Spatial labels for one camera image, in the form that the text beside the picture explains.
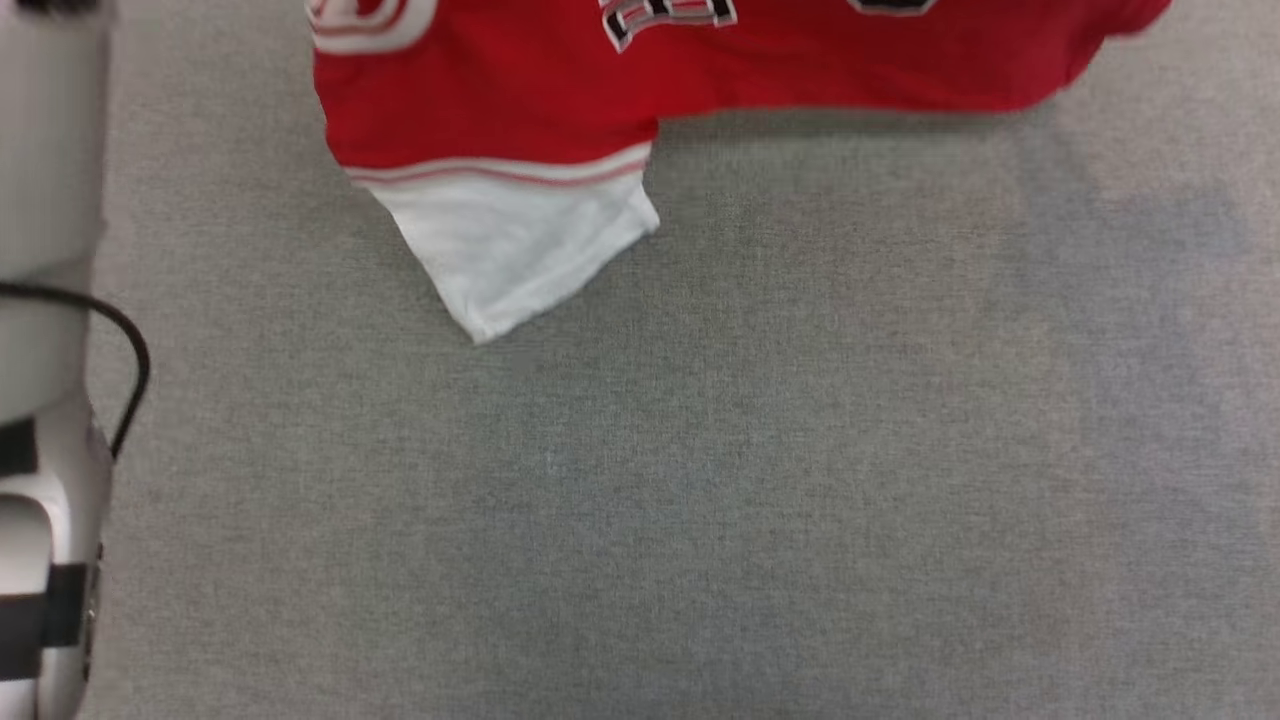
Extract left arm teal-plug black cable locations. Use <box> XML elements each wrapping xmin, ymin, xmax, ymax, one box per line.
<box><xmin>0</xmin><ymin>283</ymin><xmax>152</xmax><ymax>461</ymax></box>

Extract red and white basketball jersey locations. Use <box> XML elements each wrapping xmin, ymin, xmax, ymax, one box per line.
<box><xmin>307</xmin><ymin>0</ymin><xmax>1173</xmax><ymax>346</ymax></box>

